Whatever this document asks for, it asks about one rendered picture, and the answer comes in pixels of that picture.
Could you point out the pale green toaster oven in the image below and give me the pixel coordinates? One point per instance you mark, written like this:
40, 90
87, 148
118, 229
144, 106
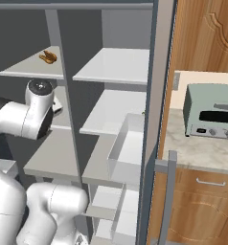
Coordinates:
211, 111

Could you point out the brown chicken drumstick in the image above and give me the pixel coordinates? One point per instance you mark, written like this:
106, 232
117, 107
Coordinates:
49, 57

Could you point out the grey fridge door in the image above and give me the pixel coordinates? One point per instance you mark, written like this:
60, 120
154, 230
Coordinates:
157, 63

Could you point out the white fridge drawer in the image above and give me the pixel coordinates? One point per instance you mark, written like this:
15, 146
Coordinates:
104, 199

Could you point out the grey wall socket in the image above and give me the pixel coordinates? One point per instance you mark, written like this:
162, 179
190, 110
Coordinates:
177, 81

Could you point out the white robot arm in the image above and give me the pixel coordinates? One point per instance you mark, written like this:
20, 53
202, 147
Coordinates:
13, 122

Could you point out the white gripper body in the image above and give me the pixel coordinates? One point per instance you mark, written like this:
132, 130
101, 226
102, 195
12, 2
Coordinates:
57, 105

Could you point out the white fridge shelf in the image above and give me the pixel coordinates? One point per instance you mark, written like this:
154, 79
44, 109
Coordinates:
55, 156
116, 108
98, 166
39, 68
119, 65

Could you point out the wooden wall cupboard door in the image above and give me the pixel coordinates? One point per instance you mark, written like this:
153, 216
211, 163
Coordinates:
208, 35

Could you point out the grey fridge freezer cabinet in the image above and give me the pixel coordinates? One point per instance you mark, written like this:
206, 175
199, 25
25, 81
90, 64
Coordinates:
87, 25

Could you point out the white door bin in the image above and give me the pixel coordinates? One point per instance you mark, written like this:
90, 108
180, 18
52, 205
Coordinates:
128, 150
128, 213

